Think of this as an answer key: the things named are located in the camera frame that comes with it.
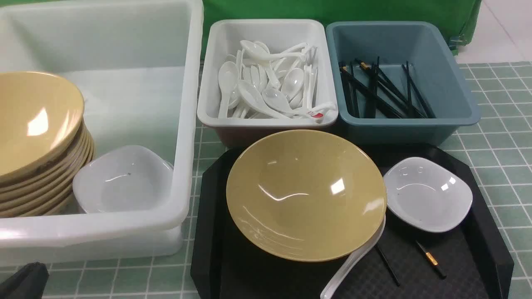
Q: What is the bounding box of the large translucent white bin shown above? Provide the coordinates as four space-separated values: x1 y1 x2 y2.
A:
1 0 204 267

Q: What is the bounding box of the white soup spoon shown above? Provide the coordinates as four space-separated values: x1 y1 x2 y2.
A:
320 216 386 299

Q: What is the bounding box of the green cloth backdrop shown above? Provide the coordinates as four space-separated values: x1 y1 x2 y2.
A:
202 0 481 52

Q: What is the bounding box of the black serving tray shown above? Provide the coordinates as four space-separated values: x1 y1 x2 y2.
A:
190 144 514 299

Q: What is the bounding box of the white square dish in bin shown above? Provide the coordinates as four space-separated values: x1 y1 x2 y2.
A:
73 145 173 213

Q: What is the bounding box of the blue-grey chopstick tray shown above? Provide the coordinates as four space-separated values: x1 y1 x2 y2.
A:
325 21 480 146

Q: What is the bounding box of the stack of yellow bowls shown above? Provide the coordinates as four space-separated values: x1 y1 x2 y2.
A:
0 71 95 219

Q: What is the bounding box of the white spoon tray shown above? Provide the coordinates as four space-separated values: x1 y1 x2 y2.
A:
197 19 339 148

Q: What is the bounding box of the pile of black chopsticks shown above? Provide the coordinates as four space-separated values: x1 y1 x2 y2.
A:
338 57 436 119

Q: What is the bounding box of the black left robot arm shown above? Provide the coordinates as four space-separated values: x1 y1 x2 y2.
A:
0 262 49 299

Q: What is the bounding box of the black chopstick gold band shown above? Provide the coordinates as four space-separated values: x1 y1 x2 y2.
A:
415 240 447 280

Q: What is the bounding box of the yellow noodle bowl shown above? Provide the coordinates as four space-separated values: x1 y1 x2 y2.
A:
225 130 387 262

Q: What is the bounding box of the white square dish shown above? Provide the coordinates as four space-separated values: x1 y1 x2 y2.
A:
383 157 473 233
73 145 173 213

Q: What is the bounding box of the pile of white spoons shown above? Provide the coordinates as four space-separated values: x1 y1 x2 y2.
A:
217 42 337 123

